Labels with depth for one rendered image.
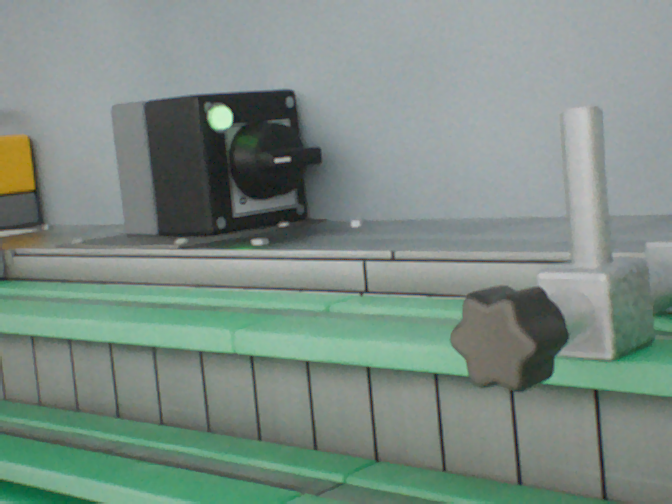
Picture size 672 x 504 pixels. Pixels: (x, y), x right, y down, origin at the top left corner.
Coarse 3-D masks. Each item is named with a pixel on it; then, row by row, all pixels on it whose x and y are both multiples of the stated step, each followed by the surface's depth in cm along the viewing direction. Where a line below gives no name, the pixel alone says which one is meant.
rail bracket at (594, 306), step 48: (576, 144) 34; (576, 192) 35; (576, 240) 35; (528, 288) 32; (576, 288) 34; (624, 288) 34; (480, 336) 32; (528, 336) 31; (576, 336) 33; (624, 336) 34; (480, 384) 32; (528, 384) 31
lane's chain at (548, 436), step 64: (0, 384) 74; (64, 384) 69; (128, 384) 65; (192, 384) 61; (256, 384) 58; (320, 384) 55; (384, 384) 52; (448, 384) 49; (320, 448) 55; (384, 448) 52; (448, 448) 50; (512, 448) 48; (576, 448) 46; (640, 448) 44
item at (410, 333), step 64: (0, 320) 56; (64, 320) 53; (128, 320) 50; (192, 320) 49; (256, 320) 47; (320, 320) 45; (384, 320) 46; (448, 320) 45; (576, 384) 35; (640, 384) 34
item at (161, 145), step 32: (192, 96) 65; (224, 96) 66; (256, 96) 68; (288, 96) 70; (128, 128) 69; (160, 128) 67; (192, 128) 65; (128, 160) 69; (160, 160) 67; (192, 160) 65; (224, 160) 66; (128, 192) 70; (160, 192) 68; (192, 192) 66; (224, 192) 66; (128, 224) 70; (160, 224) 68; (192, 224) 66; (224, 224) 66; (256, 224) 68
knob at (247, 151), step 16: (240, 128) 67; (256, 128) 66; (272, 128) 66; (288, 128) 67; (240, 144) 66; (256, 144) 65; (272, 144) 66; (288, 144) 66; (240, 160) 65; (256, 160) 65; (272, 160) 64; (288, 160) 65; (304, 160) 66; (320, 160) 67; (240, 176) 66; (256, 176) 65; (272, 176) 66; (288, 176) 67; (256, 192) 66; (272, 192) 66; (288, 192) 67
